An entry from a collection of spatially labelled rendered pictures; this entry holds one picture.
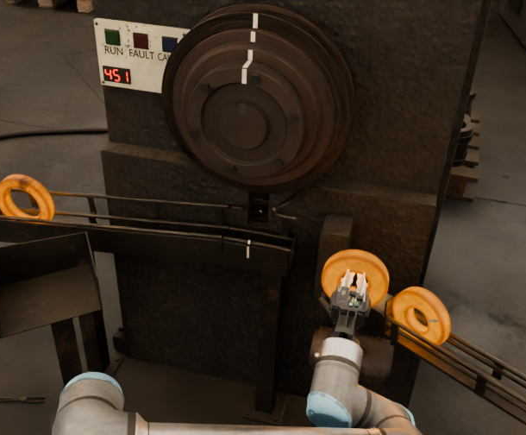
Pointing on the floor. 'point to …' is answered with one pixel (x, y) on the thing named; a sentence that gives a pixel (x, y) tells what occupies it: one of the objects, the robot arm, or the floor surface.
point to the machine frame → (417, 217)
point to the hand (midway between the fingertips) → (356, 274)
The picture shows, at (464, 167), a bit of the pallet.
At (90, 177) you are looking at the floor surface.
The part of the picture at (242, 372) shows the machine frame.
